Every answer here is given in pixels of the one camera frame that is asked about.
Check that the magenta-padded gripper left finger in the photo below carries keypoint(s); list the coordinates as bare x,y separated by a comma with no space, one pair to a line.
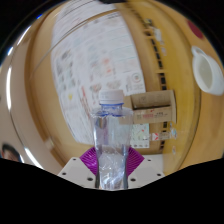
75,171

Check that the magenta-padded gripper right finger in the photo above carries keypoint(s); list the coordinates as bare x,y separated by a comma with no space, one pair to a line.
146,171

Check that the clear white-capped water bottle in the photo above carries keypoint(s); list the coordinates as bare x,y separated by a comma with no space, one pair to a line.
111,140

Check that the brown cardboard box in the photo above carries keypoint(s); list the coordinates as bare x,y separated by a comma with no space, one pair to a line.
153,106

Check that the person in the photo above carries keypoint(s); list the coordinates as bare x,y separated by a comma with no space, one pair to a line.
10,154

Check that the row of wooden chairs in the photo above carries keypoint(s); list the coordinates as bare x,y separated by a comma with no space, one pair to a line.
160,73

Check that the large wall poster sheet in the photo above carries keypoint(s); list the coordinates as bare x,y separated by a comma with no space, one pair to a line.
100,60

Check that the narrow wall poster sheet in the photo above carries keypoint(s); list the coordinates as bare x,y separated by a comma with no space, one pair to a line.
80,15

